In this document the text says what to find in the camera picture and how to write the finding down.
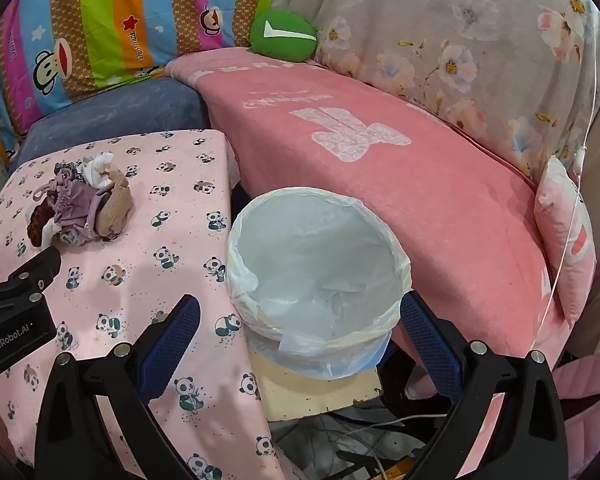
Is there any green round cushion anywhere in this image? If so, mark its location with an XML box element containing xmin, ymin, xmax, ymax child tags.
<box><xmin>249</xmin><ymin>8</ymin><xmax>319</xmax><ymax>63</ymax></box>

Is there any pink panda-print cloth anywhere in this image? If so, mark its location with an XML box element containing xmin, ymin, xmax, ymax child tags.
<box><xmin>0</xmin><ymin>129</ymin><xmax>286</xmax><ymax>480</ymax></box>

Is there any floral grey pillow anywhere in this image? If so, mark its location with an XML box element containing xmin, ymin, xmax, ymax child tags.
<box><xmin>275</xmin><ymin>0</ymin><xmax>600</xmax><ymax>196</ymax></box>

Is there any white cable with switch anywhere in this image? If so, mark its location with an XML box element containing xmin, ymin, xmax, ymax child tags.
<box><xmin>532</xmin><ymin>35</ymin><xmax>598</xmax><ymax>356</ymax></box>

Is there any pink bag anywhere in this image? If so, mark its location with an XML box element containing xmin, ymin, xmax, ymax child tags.
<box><xmin>550</xmin><ymin>355</ymin><xmax>600</xmax><ymax>451</ymax></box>

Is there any blue-grey seat cushion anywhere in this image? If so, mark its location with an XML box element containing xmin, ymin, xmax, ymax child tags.
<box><xmin>7</xmin><ymin>76</ymin><xmax>211</xmax><ymax>171</ymax></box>

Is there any white bin with bag liner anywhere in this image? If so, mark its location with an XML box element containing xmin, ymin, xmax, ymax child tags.
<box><xmin>226</xmin><ymin>186</ymin><xmax>413</xmax><ymax>381</ymax></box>

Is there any beige cloth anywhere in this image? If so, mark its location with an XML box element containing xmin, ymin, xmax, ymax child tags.
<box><xmin>94</xmin><ymin>175</ymin><xmax>135</xmax><ymax>238</ymax></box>

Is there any white floor cable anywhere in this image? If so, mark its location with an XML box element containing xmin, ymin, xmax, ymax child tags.
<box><xmin>330</xmin><ymin>412</ymin><xmax>446</xmax><ymax>480</ymax></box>

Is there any pink printed pillow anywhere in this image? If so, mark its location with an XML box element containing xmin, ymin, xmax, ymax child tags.
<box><xmin>534</xmin><ymin>155</ymin><xmax>598</xmax><ymax>326</ymax></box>

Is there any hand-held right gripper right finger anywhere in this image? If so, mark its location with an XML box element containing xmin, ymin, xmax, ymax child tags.
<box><xmin>399</xmin><ymin>291</ymin><xmax>566</xmax><ymax>480</ymax></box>

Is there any beige board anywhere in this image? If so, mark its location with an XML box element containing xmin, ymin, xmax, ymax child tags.
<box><xmin>247</xmin><ymin>345</ymin><xmax>383</xmax><ymax>423</ymax></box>

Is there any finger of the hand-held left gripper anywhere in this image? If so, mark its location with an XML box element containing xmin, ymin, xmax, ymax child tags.
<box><xmin>0</xmin><ymin>249</ymin><xmax>62</xmax><ymax>313</ymax></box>

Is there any purple cloth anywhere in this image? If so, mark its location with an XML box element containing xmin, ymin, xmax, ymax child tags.
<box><xmin>32</xmin><ymin>172</ymin><xmax>113</xmax><ymax>246</ymax></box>

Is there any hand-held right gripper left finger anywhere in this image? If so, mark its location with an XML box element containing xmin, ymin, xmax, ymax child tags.
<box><xmin>34</xmin><ymin>294</ymin><xmax>202</xmax><ymax>480</ymax></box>

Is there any pink blanket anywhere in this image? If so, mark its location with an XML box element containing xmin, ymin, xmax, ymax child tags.
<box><xmin>165</xmin><ymin>49</ymin><xmax>576</xmax><ymax>401</ymax></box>

